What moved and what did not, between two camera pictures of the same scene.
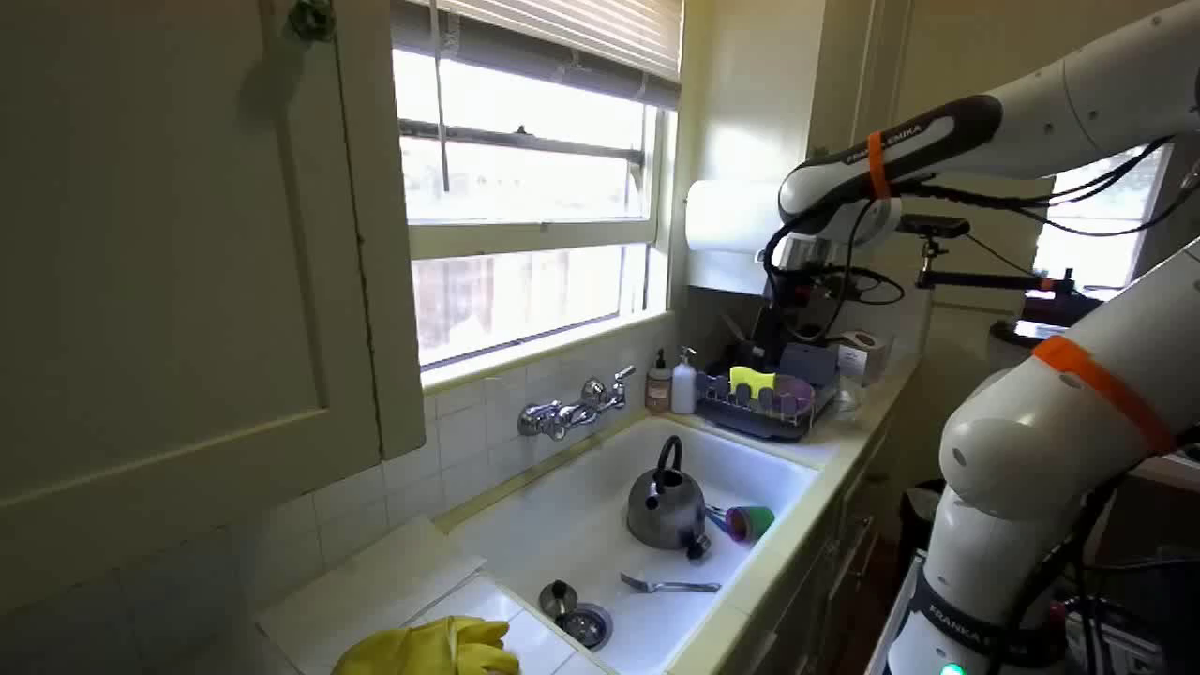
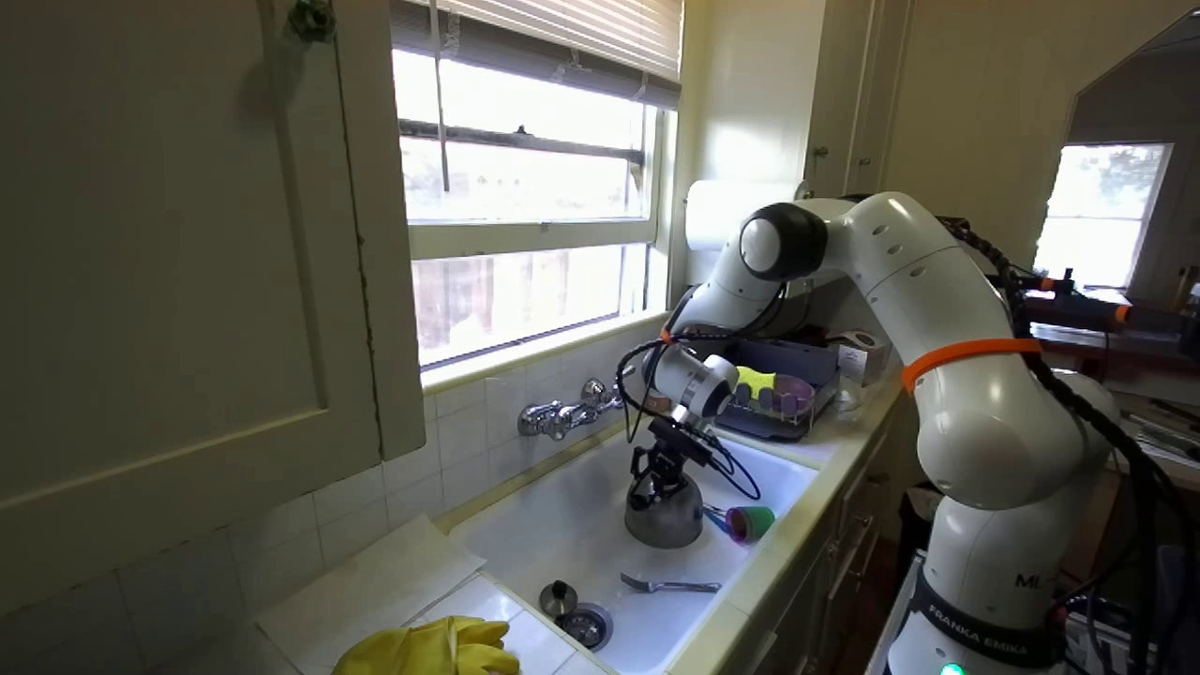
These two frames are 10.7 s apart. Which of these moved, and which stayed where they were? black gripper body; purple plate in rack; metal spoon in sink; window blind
Moved: black gripper body
Stayed: window blind; metal spoon in sink; purple plate in rack
